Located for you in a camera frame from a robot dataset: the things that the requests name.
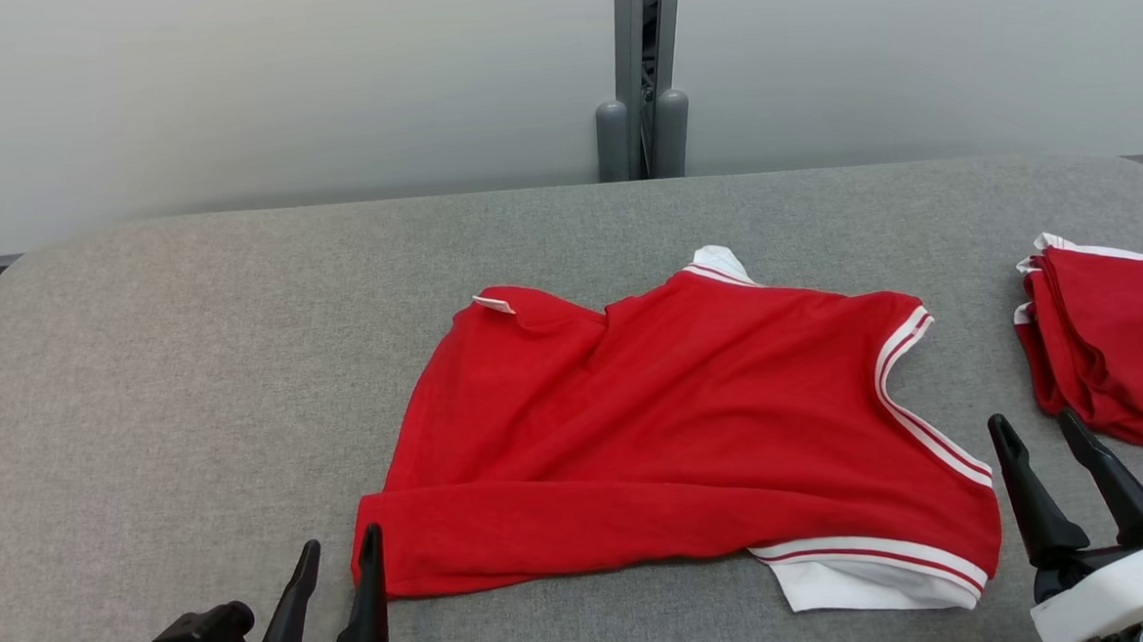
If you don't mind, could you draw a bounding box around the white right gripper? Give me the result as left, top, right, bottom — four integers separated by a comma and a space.
986, 403, 1143, 642

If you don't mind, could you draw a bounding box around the red garment with white trim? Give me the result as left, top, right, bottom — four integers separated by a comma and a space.
1009, 228, 1143, 468

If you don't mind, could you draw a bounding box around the red shirt with white sleeves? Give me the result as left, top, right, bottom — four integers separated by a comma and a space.
336, 231, 1006, 642

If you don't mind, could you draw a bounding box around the grey cylindrical post foot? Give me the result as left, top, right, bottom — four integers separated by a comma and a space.
651, 88, 694, 179
594, 100, 634, 184

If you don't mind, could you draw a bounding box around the grey metal partition post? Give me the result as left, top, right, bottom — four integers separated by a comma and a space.
589, 0, 694, 184

